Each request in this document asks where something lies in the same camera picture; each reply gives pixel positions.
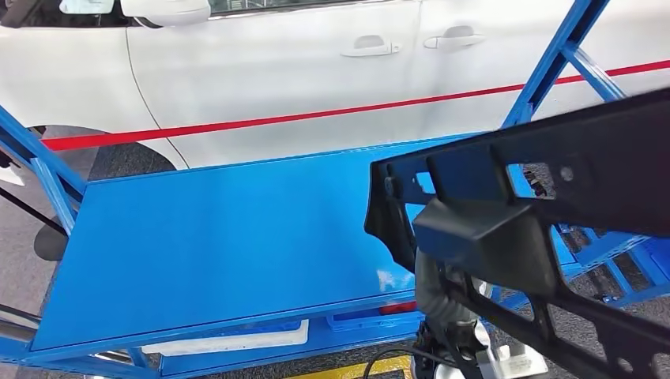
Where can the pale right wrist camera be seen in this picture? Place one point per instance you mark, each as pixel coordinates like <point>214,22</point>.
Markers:
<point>518,363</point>

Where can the black barrier stanchion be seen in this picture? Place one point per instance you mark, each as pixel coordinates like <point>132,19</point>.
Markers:
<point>51,243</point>

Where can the red flat object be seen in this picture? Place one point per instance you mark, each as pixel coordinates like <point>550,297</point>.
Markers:
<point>398,308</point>

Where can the black plastic car frame part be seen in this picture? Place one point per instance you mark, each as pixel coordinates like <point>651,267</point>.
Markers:
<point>487,235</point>

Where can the blue metal shelf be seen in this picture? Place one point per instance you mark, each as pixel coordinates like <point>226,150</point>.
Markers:
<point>209,251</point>

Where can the white car side mirror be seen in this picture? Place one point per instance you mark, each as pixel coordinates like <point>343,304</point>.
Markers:
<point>167,10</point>

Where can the white car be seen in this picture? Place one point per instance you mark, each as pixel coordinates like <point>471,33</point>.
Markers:
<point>261,78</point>

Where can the long white plastic bin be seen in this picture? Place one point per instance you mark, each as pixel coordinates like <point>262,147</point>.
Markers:
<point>225,342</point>

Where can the red barrier tape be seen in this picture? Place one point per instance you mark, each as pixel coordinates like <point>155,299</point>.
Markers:
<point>261,121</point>

